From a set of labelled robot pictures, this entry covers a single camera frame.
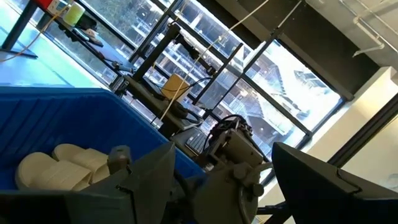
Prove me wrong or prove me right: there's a black window frame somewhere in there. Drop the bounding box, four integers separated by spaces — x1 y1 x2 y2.
74 0 355 162

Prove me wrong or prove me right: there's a red box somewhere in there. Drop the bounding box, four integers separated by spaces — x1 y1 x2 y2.
32 0 54 11

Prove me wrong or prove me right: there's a black keyboard laptop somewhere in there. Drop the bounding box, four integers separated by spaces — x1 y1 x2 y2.
170 126 211 158

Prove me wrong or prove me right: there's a brown cardboard box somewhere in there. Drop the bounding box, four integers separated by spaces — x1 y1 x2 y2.
160 73 191 101

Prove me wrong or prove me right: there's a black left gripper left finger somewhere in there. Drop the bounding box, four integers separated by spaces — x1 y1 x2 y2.
65 141 177 224

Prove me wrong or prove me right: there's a black side table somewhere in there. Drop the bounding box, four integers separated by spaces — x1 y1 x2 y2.
0 0 137 74

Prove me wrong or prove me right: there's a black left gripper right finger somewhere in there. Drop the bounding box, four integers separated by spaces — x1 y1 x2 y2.
272 141 398 224

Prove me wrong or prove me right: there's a blue plastic bin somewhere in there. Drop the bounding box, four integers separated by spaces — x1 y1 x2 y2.
0 86 206 191

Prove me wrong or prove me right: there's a beige rubber slide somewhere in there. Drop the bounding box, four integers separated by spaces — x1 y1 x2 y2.
51 143 111 185
14 151 94 192

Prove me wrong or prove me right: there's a white hanging cable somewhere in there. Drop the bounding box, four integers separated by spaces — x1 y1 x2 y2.
159 0 272 122

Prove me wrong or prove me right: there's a white ceiling pipe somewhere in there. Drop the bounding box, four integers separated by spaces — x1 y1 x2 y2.
338 0 398 58

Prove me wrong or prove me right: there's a white printed box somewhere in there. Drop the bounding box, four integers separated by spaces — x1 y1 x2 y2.
46 0 72 17

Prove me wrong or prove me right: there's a yellow-green cup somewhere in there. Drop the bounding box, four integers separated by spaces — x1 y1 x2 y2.
63 1 86 27

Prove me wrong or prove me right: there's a black slanted desk post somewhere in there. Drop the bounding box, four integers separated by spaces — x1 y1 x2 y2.
132 23 182 82

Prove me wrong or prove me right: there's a black desk with post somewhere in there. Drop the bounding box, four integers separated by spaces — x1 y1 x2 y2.
123 74 203 138

